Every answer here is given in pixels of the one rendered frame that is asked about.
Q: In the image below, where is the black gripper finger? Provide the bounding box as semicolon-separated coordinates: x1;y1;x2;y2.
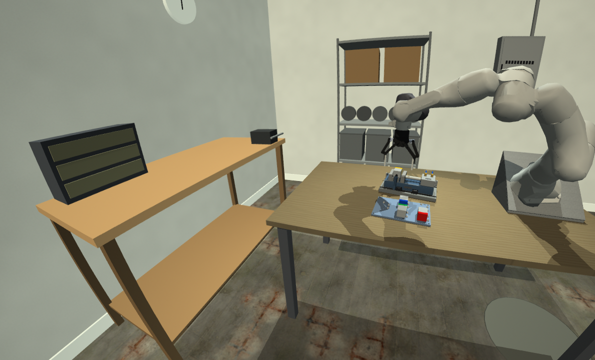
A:
381;137;400;167
402;139;419;170

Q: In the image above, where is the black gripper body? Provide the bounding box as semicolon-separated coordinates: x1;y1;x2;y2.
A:
393;129;410;147

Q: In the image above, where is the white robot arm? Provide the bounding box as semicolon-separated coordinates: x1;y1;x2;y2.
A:
388;65;595;204

